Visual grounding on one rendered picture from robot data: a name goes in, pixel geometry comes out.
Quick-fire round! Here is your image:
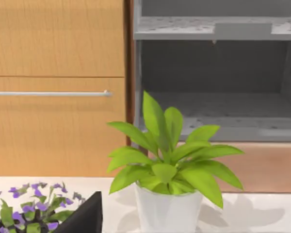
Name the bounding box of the plain wooden drawer front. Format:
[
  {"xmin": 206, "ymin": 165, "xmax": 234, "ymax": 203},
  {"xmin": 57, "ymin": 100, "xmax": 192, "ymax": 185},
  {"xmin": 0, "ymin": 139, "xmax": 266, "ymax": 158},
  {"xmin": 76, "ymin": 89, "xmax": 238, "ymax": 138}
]
[{"xmin": 0, "ymin": 0, "xmax": 126, "ymax": 78}]

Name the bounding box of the purple flowering plant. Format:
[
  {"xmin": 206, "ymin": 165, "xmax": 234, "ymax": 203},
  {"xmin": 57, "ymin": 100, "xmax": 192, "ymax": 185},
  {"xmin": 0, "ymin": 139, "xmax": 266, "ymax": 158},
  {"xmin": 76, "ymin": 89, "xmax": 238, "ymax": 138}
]
[{"xmin": 0, "ymin": 181, "xmax": 86, "ymax": 233}]

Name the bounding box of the green plant in white pot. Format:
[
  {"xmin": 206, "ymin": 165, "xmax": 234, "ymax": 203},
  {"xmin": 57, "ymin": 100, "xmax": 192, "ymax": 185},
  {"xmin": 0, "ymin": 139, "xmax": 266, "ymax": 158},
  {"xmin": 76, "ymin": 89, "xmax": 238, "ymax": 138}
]
[{"xmin": 106, "ymin": 90, "xmax": 245, "ymax": 233}]

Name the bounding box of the grey pierced drawer inside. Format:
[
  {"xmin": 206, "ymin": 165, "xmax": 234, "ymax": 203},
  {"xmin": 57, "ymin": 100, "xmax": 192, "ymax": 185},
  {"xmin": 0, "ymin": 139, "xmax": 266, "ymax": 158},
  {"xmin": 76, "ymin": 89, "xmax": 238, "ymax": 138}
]
[{"xmin": 133, "ymin": 0, "xmax": 291, "ymax": 149}]

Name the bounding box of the wooden drawer front with handle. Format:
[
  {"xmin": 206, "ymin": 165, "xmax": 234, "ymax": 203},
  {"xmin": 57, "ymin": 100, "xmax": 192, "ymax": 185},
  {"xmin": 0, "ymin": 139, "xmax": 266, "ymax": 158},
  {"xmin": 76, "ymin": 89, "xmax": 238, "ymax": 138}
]
[{"xmin": 0, "ymin": 77, "xmax": 127, "ymax": 177}]

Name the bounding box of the pale wooden drawer front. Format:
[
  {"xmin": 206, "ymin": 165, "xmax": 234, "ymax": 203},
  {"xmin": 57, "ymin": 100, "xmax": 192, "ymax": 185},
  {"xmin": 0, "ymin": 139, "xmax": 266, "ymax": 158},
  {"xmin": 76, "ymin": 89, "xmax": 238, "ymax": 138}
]
[{"xmin": 147, "ymin": 141, "xmax": 291, "ymax": 194}]

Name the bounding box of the wooden cupboard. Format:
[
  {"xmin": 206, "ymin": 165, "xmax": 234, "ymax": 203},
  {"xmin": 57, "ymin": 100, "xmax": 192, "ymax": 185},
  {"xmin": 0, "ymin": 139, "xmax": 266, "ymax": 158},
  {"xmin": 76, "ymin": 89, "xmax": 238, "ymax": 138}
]
[{"xmin": 0, "ymin": 0, "xmax": 291, "ymax": 177}]

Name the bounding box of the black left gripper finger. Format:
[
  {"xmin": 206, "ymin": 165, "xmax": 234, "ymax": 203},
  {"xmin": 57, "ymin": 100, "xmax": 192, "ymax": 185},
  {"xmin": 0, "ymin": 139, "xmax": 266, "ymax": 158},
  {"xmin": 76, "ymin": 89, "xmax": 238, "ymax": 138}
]
[{"xmin": 52, "ymin": 191, "xmax": 103, "ymax": 233}]

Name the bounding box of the long metal handle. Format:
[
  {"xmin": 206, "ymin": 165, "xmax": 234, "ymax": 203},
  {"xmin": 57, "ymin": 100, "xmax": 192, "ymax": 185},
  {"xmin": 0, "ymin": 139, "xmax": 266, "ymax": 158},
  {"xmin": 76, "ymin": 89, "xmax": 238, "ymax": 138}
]
[{"xmin": 0, "ymin": 89, "xmax": 113, "ymax": 98}]

